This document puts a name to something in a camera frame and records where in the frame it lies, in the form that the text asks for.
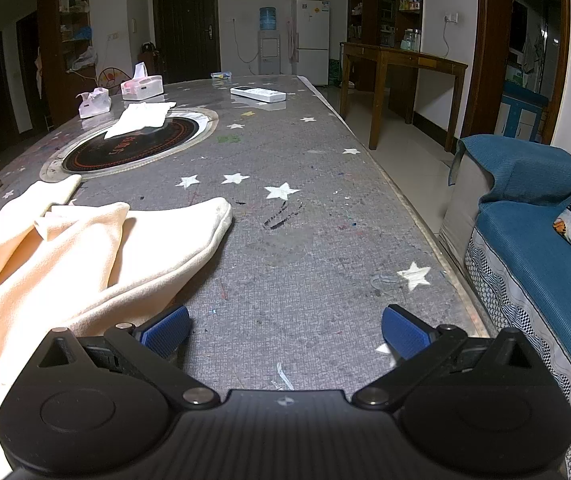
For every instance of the patterned covered floor fan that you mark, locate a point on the patterned covered floor fan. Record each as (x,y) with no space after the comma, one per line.
(108,80)

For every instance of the blue water bottle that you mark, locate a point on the blue water bottle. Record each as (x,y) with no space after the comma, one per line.
(268,19)

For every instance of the white remote control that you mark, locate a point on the white remote control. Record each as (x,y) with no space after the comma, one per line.
(258,94)

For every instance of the blue sofa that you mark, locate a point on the blue sofa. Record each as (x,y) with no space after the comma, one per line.
(530,240)

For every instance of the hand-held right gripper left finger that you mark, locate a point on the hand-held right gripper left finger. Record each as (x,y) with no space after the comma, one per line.
(168,330)

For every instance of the white water dispenser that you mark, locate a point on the white water dispenser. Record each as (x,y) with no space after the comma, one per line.
(269,52)

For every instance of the white tissue sheet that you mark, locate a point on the white tissue sheet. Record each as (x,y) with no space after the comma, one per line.
(138,117)

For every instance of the grey star print tablecloth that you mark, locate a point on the grey star print tablecloth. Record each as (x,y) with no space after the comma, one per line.
(315,240)

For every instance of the small white tissue pack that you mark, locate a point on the small white tissue pack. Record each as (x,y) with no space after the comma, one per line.
(94,106)

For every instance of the glass jar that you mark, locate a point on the glass jar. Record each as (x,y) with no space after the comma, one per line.
(410,40)

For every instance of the brown wooden side table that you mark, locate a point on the brown wooden side table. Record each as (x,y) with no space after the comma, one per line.
(400,55)

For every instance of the white refrigerator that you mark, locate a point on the white refrigerator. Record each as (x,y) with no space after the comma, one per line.
(310,35)

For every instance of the dark bag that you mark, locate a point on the dark bag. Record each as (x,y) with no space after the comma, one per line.
(150,62)

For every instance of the white wall socket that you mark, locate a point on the white wall socket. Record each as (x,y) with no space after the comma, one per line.
(451,17)

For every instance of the pink white tissue box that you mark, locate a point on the pink white tissue box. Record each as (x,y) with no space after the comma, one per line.
(143,89)

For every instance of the round black induction cooktop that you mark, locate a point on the round black induction cooktop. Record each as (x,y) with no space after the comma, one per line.
(130,152)

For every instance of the dark wooden shelf unit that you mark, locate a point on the dark wooden shelf unit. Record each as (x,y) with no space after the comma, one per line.
(50,35)

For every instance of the dark wooden door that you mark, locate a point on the dark wooden door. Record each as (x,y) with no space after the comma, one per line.
(185,25)

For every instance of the cream sweatshirt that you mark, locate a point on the cream sweatshirt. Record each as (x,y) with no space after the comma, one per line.
(40,270)

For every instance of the brown wooden door frame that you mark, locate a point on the brown wooden door frame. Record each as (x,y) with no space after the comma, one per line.
(485,35)

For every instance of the dark wooden display cabinet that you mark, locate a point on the dark wooden display cabinet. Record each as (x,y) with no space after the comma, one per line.
(390,20)

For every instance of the small blue yellow packet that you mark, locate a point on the small blue yellow packet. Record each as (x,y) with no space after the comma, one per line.
(220,75)

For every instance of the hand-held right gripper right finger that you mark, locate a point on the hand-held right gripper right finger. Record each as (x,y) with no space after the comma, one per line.
(405,332)

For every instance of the white plastic bag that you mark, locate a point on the white plastic bag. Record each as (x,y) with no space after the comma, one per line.
(84,57)

